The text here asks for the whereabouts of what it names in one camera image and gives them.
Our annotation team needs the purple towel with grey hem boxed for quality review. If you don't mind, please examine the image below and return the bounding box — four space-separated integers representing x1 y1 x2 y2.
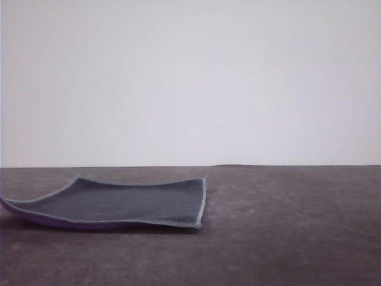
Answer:
0 176 208 232

